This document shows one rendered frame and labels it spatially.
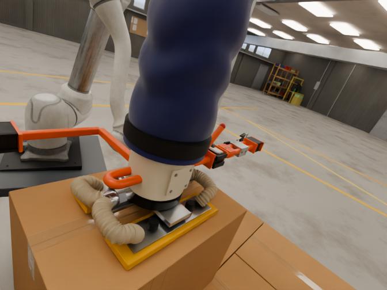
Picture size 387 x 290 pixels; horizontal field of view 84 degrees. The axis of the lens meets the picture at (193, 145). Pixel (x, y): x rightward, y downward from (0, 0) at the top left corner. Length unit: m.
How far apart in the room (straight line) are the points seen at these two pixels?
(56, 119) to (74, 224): 0.59
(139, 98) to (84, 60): 0.71
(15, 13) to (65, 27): 2.06
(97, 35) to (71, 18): 13.48
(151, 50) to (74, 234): 0.44
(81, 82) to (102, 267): 0.88
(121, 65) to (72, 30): 13.74
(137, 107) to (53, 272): 0.36
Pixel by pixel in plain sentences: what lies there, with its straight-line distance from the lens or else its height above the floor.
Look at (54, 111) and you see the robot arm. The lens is 1.09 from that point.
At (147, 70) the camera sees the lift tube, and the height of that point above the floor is 1.34.
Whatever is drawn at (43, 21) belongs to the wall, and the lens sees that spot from 14.66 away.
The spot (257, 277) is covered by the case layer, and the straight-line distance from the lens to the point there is 1.22.
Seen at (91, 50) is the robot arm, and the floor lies 1.27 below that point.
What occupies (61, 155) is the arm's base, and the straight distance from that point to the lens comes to 1.17.
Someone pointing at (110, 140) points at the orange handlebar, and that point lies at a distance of 0.70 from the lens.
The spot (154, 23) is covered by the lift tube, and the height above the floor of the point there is 1.42.
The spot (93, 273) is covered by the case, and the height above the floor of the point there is 0.94.
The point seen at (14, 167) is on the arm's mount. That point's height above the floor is 0.76.
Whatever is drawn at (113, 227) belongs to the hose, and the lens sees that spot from 0.50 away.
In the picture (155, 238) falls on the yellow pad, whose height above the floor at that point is 0.97.
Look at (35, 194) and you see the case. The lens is 0.71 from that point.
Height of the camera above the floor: 1.39
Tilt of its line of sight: 22 degrees down
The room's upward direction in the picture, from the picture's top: 18 degrees clockwise
